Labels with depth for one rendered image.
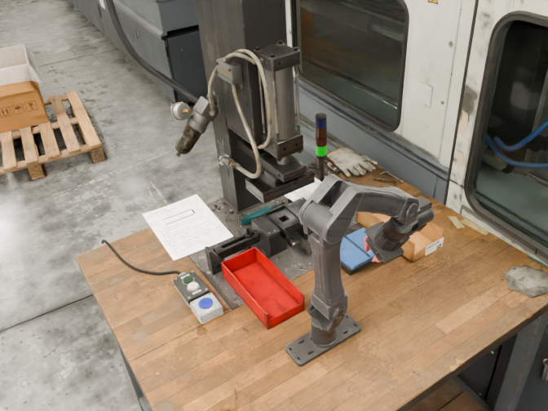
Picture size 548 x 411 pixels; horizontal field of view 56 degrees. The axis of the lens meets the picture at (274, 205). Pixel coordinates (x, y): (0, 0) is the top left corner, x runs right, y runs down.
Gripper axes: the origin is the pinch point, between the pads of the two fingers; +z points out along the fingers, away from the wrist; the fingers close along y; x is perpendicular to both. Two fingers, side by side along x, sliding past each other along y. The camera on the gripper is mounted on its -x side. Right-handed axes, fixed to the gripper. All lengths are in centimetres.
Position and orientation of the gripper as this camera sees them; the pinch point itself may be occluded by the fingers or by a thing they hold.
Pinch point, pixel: (371, 254)
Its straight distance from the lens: 147.6
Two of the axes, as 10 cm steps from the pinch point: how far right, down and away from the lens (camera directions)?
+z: -2.2, 4.8, 8.5
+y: -4.9, -8.1, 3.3
